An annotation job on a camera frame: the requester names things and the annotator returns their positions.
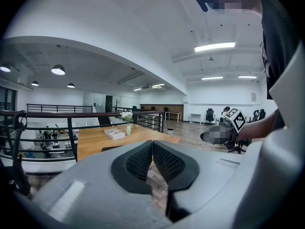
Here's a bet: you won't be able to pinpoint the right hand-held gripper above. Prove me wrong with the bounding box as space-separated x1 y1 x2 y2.
200 107 247 145

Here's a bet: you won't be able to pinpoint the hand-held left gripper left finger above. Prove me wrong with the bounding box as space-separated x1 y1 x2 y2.
32 139 172 229

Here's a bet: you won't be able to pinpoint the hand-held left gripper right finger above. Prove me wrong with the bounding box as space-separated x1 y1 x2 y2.
152 139 248 224

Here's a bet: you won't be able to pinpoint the person's right forearm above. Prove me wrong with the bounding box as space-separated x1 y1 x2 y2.
238 108 281 140

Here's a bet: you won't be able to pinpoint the white book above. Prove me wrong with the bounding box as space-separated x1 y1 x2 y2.
104 128 126 140

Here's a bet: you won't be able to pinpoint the white table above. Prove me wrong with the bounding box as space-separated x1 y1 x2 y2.
190 113 203 125
165 111 182 123

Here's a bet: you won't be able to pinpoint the white flowers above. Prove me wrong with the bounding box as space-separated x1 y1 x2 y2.
120 111 133 124

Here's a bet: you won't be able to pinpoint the person's black shirt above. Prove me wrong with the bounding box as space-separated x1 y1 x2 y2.
256 0 301 100

